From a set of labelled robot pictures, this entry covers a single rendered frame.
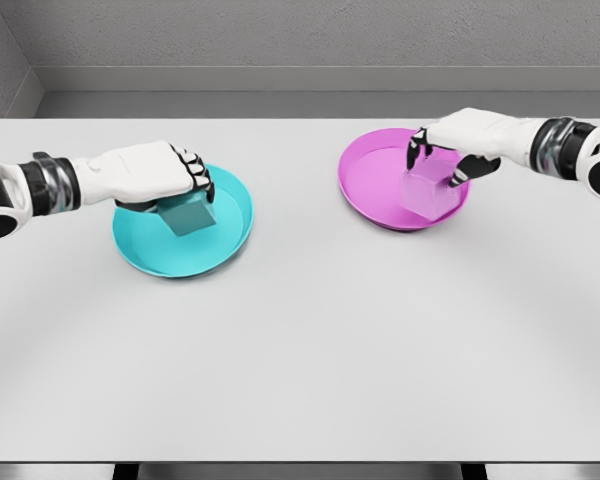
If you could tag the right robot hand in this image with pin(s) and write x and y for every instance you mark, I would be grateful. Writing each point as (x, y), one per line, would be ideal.
(462, 136)

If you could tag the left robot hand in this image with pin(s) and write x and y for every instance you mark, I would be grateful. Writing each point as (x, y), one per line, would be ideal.
(145, 172)

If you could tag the cyan block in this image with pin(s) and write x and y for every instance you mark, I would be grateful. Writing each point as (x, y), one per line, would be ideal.
(187, 217)

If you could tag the pink block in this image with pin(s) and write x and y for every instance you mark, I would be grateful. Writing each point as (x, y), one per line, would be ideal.
(427, 192)

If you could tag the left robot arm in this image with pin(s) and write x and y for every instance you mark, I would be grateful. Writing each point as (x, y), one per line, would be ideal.
(40, 190)

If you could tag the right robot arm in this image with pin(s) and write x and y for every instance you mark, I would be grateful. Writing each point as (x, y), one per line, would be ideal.
(560, 147)

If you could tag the cyan plate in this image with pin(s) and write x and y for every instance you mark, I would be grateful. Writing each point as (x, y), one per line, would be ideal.
(220, 235)

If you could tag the pink plate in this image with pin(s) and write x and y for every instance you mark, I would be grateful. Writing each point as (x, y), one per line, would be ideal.
(375, 180)

